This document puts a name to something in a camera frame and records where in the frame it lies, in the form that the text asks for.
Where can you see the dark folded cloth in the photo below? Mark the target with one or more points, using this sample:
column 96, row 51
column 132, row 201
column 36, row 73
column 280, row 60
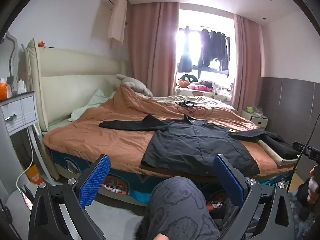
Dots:
column 280, row 146

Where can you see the person's right hand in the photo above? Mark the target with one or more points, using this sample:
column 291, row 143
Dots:
column 312, row 172

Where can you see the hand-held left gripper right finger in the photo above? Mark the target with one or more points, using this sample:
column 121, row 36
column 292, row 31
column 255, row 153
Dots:
column 230, row 180

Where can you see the orange bag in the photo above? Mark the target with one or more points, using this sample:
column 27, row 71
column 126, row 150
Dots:
column 35, row 175

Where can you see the small orange figure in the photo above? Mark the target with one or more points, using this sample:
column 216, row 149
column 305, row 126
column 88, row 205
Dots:
column 41, row 44

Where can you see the dark hanging garment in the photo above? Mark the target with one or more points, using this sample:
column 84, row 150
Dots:
column 215, row 47
column 185, row 60

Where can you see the orange plush toy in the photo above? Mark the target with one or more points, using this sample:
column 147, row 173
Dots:
column 183, row 83

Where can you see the pink cushion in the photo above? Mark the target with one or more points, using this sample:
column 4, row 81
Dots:
column 197, row 87

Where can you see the black shirt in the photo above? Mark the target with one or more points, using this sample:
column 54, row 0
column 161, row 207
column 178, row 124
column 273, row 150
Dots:
column 195, row 142

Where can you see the white nightstand with drawer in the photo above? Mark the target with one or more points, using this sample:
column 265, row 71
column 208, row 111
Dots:
column 20, row 110

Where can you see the black plush toy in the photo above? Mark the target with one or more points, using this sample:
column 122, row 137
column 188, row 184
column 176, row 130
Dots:
column 188, row 77

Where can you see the grey plush toy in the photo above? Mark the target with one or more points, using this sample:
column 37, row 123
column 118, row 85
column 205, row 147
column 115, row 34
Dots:
column 135, row 83

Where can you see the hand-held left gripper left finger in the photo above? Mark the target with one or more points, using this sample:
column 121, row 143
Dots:
column 95, row 180

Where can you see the white charger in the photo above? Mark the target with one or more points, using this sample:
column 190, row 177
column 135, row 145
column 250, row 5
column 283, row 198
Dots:
column 21, row 86

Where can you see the pile of light clothes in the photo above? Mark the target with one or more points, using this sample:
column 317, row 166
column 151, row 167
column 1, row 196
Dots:
column 218, row 87

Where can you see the orange tissue box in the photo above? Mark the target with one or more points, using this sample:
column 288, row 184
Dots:
column 5, row 90

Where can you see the green packets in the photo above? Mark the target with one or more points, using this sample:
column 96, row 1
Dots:
column 253, row 110

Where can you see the pink curtain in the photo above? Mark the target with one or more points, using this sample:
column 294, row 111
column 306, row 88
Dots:
column 246, row 62
column 152, row 50

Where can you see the person's knee in patterned trousers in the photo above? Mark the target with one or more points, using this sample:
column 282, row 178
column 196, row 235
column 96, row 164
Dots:
column 175, row 205

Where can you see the light green pillow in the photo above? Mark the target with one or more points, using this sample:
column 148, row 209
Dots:
column 92, row 105

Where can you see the small white nightstand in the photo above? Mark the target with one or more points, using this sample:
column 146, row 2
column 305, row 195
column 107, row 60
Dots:
column 257, row 121

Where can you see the orange blanket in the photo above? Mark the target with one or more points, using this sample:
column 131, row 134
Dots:
column 112, row 140

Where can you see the beige hanging cloth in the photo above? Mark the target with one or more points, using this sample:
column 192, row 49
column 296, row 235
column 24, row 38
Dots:
column 117, row 20

